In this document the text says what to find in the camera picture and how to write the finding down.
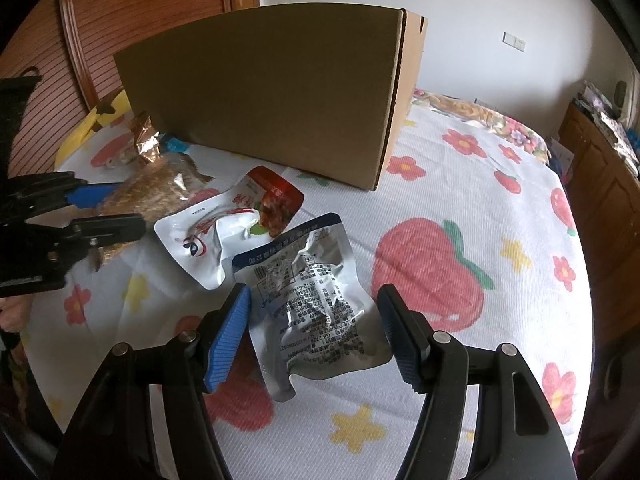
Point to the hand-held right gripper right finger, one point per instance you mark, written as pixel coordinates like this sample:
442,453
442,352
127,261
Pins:
402,335

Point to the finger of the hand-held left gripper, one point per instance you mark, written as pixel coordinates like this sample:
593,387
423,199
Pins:
95,195
110,227

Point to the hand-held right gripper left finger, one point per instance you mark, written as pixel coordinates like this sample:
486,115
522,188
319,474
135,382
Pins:
227,345

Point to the clear bag of brown snack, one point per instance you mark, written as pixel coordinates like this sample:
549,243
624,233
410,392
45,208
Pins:
150,190

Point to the brown foil snack packet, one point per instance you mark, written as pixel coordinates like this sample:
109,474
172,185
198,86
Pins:
145,140

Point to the white pouch with red print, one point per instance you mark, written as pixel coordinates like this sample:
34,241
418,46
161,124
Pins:
200,245

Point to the silver packet with blue edge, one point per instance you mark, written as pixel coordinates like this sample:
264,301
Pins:
310,300

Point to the brown cardboard box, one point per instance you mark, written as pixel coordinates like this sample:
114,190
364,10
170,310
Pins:
260,100

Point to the person's left hand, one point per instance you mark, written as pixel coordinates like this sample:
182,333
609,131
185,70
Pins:
9,315

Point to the yellow plush toy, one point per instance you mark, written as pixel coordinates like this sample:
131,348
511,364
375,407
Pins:
80,135

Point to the strawberry print tablecloth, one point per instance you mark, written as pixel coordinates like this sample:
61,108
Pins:
450,385

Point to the wooden slatted wardrobe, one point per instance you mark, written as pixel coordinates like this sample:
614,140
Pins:
125,10

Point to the wooden cabinet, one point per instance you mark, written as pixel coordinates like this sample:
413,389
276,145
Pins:
605,195

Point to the folded patterned cloth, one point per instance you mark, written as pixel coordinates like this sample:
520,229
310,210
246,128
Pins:
617,132

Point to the small round fan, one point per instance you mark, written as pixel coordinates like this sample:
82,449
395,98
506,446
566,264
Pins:
620,95

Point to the white wall switch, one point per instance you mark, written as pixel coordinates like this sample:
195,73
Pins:
514,41

